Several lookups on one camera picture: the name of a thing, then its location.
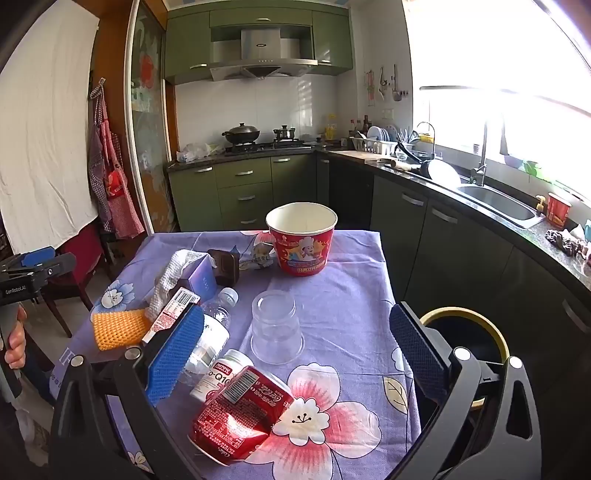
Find bright window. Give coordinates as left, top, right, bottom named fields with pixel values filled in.
left=402, top=0, right=591, bottom=204

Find white supplement bottle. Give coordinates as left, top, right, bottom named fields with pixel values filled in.
left=189, top=349, right=262, bottom=402

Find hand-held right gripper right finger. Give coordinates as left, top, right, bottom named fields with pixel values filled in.
left=383, top=302, right=542, bottom=480

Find black yellow-rimmed trash bin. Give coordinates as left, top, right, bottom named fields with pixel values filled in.
left=418, top=307, right=511, bottom=416

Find crushed red soda can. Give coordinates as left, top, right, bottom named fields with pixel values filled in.
left=187, top=366, right=296, bottom=462

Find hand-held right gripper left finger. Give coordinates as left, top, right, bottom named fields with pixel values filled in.
left=48, top=305, right=206, bottom=480

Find person's left hand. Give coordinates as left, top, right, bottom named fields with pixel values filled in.
left=4, top=307, right=28, bottom=370

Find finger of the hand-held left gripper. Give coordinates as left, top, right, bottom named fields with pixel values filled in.
left=36, top=252, right=77, bottom=289
left=21, top=247, right=57, bottom=267

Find red cup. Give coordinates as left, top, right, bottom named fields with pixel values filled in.
left=546, top=192, right=573, bottom=230

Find red paper bucket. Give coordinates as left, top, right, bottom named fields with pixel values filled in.
left=265, top=202, right=338, bottom=277

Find white dish rack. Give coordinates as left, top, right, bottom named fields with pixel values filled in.
left=348, top=124, right=400, bottom=155

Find green lower cabinet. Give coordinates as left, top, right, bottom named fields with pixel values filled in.
left=167, top=154, right=331, bottom=232

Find clear plastic cup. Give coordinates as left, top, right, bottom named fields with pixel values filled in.
left=250, top=291, right=306, bottom=366

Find clear plastic water bottle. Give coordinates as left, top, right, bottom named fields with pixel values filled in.
left=178, top=287, right=239, bottom=386

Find black wok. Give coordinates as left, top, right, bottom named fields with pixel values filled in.
left=222, top=122, right=262, bottom=145

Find green cabinet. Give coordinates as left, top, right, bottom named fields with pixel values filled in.
left=164, top=7, right=354, bottom=86
left=167, top=154, right=331, bottom=232

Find frosted glass sliding door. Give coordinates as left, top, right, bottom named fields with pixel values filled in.
left=124, top=0, right=181, bottom=234

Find dark crumpled rag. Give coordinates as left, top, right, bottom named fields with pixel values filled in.
left=545, top=228, right=591, bottom=260

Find green upper cabinet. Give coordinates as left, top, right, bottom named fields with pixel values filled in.
left=164, top=7, right=354, bottom=86

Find purple cardboard box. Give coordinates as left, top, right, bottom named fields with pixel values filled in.
left=178, top=258, right=218, bottom=303

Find orange foam net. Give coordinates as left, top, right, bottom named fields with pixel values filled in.
left=91, top=308, right=151, bottom=352

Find gas stove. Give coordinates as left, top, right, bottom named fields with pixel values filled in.
left=225, top=141, right=312, bottom=154

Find clear plastic bag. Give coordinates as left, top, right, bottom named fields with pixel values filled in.
left=177, top=142, right=222, bottom=163

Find hanging kitchen utensils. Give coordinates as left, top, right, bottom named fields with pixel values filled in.
left=365, top=65, right=409, bottom=103

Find steel sink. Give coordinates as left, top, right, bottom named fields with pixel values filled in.
left=455, top=184, right=546, bottom=229

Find wooden cutting board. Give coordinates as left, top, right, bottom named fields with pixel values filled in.
left=342, top=150, right=398, bottom=165

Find printed wrapper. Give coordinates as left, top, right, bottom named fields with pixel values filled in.
left=240, top=231, right=278, bottom=273

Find red wooden chair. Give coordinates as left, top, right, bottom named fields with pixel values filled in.
left=41, top=224, right=116, bottom=337

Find white hanging sheet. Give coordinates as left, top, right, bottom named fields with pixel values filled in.
left=0, top=0, right=100, bottom=254

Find brown plastic tray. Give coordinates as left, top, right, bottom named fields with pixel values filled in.
left=207, top=249, right=241, bottom=287

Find red checked apron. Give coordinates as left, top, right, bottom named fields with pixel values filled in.
left=88, top=78, right=146, bottom=238

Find purple floral tablecloth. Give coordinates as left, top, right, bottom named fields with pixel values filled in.
left=51, top=228, right=422, bottom=480

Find white cloth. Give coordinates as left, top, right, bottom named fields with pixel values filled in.
left=145, top=249, right=208, bottom=319

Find steel faucet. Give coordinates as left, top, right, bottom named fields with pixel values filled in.
left=471, top=121, right=491, bottom=186

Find steel range hood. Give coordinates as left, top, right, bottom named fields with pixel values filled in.
left=209, top=28, right=319, bottom=83

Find dark lower cabinet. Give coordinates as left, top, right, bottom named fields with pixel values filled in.
left=316, top=154, right=591, bottom=398

